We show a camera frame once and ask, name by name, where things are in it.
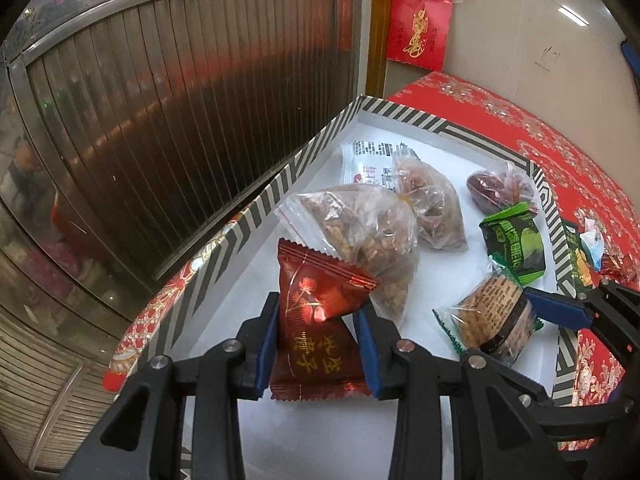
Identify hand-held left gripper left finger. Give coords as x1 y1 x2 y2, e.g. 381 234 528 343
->
59 291 282 480

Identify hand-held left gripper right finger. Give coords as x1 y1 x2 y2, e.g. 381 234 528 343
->
351 302 583 480

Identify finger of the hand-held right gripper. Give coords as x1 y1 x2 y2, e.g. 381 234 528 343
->
517 374 640 443
525 277 640 362

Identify red snack packet gold print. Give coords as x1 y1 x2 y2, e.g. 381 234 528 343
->
269 238 379 402
599 254 628 278

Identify small dark green snack packet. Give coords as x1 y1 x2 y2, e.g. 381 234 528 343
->
559 219 597 292

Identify brown pastry packet green edges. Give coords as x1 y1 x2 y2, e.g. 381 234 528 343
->
431 269 544 367

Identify small white blue snack packet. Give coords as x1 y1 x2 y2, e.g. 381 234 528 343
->
579 224 607 272

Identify striped cardboard box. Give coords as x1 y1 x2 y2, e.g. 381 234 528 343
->
102 94 588 480

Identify clear bag of nuts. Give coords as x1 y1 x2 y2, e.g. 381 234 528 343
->
274 152 469 322

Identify clear bag of red dates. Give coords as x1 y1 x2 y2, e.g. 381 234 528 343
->
466 160 542 217

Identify red floral tablecloth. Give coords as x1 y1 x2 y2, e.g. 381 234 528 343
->
102 71 640 453

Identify metal door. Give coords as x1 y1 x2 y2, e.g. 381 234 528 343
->
0 0 368 471

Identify large red wall hanging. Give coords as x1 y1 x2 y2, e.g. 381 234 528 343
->
386 0 454 72

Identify golden door frame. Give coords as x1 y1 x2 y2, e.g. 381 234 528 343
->
364 0 397 99

